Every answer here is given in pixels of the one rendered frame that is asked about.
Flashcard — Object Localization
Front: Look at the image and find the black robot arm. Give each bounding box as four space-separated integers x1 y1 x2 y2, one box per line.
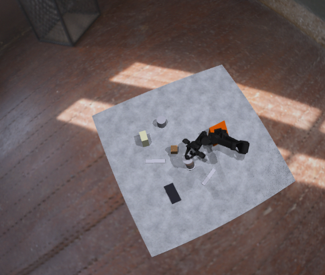
190 128 250 154

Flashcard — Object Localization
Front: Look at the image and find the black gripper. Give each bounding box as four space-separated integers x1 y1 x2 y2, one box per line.
183 138 205 160

